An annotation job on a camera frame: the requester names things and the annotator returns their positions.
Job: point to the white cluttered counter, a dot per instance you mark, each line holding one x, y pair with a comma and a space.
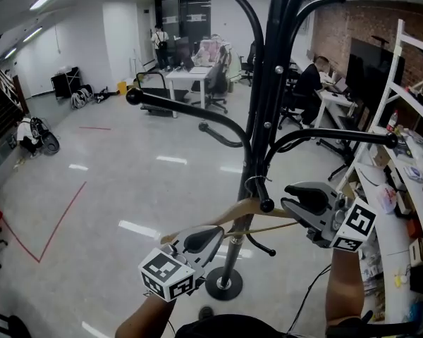
377, 224

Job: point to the black glass doors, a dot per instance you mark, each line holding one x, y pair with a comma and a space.
185, 16

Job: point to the dark stair railing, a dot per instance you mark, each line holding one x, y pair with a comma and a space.
1, 97

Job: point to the grey white backpack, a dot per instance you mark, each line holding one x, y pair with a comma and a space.
80, 99

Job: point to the black metal coat rack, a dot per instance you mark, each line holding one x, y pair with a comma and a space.
261, 136

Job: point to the grey office chair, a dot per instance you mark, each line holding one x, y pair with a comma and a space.
215, 79

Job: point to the white and black equipment pack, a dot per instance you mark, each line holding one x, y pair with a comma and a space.
33, 136

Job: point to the person's right forearm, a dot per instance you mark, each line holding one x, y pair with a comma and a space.
345, 287

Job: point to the black platform trolley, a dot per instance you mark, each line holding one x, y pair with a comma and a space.
158, 107

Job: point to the black office chair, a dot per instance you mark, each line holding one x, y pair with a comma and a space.
290, 100
247, 65

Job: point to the orange box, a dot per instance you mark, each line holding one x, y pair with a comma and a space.
415, 228

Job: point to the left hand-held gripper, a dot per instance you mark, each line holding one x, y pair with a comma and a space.
165, 273

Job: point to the white plastic bag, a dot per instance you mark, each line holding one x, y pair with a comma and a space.
387, 197

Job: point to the person's left forearm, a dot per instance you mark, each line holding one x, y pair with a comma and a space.
144, 319

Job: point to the clear bottle red label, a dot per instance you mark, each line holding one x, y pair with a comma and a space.
392, 122

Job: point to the yellow box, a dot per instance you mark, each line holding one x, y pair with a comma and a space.
122, 88

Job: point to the white shelf frame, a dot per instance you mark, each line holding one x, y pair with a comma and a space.
398, 58

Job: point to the long white desk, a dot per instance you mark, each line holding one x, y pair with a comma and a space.
333, 99

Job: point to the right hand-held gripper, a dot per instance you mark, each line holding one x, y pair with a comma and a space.
359, 220

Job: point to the person's dark shoe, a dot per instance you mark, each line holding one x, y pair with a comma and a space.
206, 312

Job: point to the black utility cart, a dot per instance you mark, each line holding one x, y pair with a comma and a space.
65, 83

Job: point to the wooden clothes hanger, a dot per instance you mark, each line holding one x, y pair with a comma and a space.
232, 211

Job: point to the pile of pink white clothes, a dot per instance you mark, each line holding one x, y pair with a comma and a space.
208, 49

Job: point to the person's black shirt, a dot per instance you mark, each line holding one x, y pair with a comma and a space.
239, 327

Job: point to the large black screen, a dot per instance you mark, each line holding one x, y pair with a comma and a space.
368, 72

